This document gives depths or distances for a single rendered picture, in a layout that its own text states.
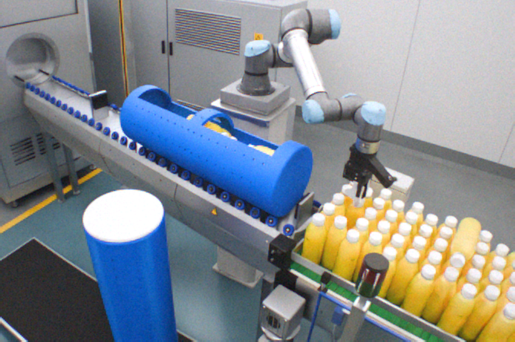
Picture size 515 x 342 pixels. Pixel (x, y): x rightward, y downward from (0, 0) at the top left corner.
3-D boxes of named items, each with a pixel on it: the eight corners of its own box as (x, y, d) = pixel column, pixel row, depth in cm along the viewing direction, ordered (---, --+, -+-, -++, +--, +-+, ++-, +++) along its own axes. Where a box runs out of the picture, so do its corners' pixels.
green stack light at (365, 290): (361, 274, 97) (365, 261, 94) (383, 286, 94) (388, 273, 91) (350, 290, 92) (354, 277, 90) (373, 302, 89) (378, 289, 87)
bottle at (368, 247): (374, 287, 126) (388, 247, 117) (354, 287, 125) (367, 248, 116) (369, 271, 132) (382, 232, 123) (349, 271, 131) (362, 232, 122)
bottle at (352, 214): (359, 246, 143) (371, 208, 134) (342, 248, 142) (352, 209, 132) (353, 234, 149) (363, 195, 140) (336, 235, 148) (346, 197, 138)
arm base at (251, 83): (250, 80, 198) (252, 62, 193) (276, 87, 192) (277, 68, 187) (234, 89, 187) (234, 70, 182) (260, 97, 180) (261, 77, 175)
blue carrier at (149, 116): (166, 127, 204) (162, 77, 189) (309, 193, 161) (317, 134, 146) (123, 149, 185) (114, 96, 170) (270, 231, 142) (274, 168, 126)
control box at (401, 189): (365, 180, 165) (369, 159, 159) (408, 198, 155) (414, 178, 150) (355, 191, 157) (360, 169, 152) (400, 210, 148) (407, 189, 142)
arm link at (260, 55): (241, 66, 188) (242, 38, 181) (267, 64, 191) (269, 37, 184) (247, 73, 178) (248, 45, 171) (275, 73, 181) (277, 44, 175)
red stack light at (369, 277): (365, 261, 94) (369, 250, 92) (388, 273, 91) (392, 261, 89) (354, 277, 90) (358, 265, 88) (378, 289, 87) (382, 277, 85)
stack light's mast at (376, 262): (355, 290, 100) (369, 248, 92) (377, 301, 97) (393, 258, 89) (346, 305, 95) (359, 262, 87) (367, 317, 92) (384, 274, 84)
